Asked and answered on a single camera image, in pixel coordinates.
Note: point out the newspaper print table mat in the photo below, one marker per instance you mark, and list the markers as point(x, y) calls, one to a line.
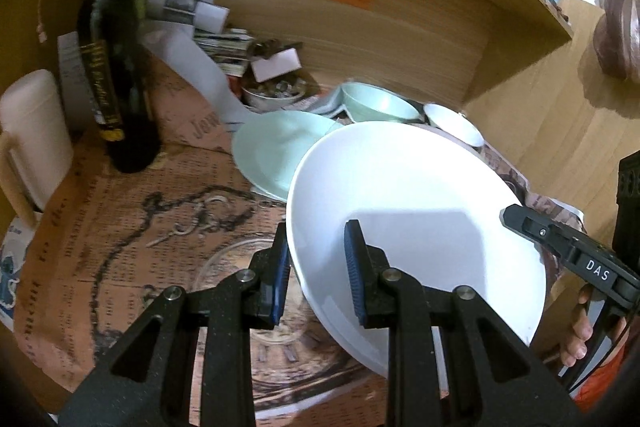
point(150, 187)

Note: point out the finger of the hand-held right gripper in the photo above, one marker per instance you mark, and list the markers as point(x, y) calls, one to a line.
point(550, 237)

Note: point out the dark wine bottle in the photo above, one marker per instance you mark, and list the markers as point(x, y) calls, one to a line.
point(115, 72)

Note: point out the small bowl of metal clutter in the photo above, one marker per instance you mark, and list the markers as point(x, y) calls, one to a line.
point(272, 96)

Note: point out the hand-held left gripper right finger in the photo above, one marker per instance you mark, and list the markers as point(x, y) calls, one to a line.
point(356, 278)

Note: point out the handwritten white note paper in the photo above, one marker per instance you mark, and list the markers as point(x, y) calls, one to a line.
point(70, 72)

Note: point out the brown round object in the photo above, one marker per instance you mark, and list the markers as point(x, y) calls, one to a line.
point(620, 32)

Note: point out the light green bowl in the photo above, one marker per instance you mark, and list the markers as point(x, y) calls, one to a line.
point(380, 102)

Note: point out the small white bowl black dots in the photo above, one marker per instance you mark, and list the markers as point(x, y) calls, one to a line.
point(455, 122)

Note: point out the cartoon sticker card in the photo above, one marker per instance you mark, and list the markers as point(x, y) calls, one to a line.
point(12, 277)

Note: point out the clear glass plate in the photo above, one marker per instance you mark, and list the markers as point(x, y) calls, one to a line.
point(225, 259)

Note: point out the stack of printed cards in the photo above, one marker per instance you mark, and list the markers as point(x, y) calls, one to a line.
point(225, 47)

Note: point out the person's right hand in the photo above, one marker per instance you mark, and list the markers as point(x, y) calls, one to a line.
point(580, 337)

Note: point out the light green plate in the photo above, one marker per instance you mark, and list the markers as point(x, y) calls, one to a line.
point(270, 147)

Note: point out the person's right forearm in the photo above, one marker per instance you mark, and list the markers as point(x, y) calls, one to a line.
point(600, 382)

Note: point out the small white card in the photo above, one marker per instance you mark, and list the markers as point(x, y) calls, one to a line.
point(275, 64)

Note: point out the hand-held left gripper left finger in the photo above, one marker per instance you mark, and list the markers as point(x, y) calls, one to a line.
point(280, 278)

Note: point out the folded magazine pages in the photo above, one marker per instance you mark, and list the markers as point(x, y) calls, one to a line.
point(175, 2)

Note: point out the large white plate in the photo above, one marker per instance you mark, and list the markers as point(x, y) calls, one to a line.
point(425, 182)

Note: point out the white paper sheet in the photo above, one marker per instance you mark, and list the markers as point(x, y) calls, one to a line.
point(200, 67)

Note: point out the pale pink mug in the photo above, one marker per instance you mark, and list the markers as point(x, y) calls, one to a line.
point(35, 117)

